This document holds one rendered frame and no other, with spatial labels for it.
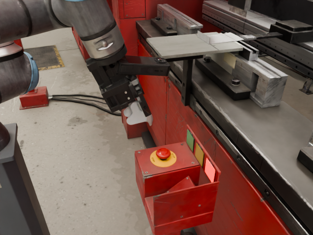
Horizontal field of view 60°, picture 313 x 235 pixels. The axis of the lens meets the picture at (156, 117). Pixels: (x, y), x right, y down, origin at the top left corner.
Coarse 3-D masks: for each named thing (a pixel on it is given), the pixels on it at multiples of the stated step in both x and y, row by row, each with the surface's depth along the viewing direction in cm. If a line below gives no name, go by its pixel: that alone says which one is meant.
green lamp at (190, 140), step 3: (189, 132) 75; (189, 135) 76; (189, 138) 76; (192, 138) 73; (189, 141) 76; (192, 141) 74; (189, 144) 77; (192, 144) 74; (192, 147) 75; (192, 150) 75
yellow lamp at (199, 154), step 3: (198, 147) 70; (198, 150) 71; (201, 150) 69; (195, 153) 73; (198, 153) 71; (201, 153) 69; (195, 156) 74; (198, 156) 71; (201, 156) 69; (198, 159) 72; (201, 159) 70; (201, 162) 70; (201, 165) 70
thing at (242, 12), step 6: (228, 0) 89; (234, 0) 86; (240, 0) 83; (246, 0) 81; (234, 6) 87; (240, 6) 83; (246, 6) 82; (234, 12) 89; (240, 12) 85; (246, 12) 83
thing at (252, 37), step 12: (276, 24) 98; (288, 24) 94; (300, 24) 94; (240, 36) 93; (252, 36) 92; (264, 36) 92; (276, 36) 94; (288, 36) 92; (300, 36) 91; (312, 36) 93
